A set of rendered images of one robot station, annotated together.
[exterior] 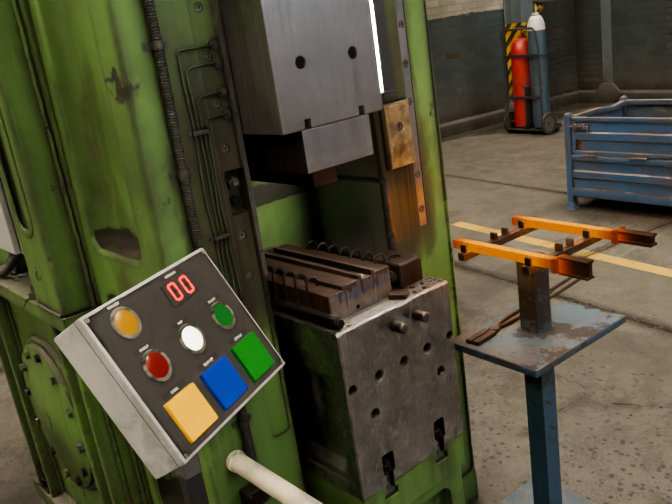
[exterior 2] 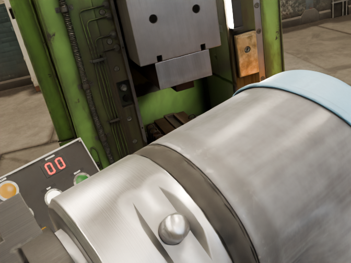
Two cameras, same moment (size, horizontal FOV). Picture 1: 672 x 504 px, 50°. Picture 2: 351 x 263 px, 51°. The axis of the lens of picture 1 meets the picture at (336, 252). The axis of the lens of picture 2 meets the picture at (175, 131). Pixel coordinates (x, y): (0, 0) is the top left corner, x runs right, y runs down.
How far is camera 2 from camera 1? 0.66 m
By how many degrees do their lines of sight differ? 23
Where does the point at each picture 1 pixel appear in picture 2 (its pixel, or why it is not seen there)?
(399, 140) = (246, 58)
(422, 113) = (269, 38)
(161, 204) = (73, 103)
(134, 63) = (50, 21)
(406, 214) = not seen: hidden behind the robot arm
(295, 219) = (194, 95)
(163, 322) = (36, 189)
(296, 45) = (150, 8)
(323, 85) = (172, 33)
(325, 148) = (173, 73)
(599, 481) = not seen: outside the picture
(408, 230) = not seen: hidden behind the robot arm
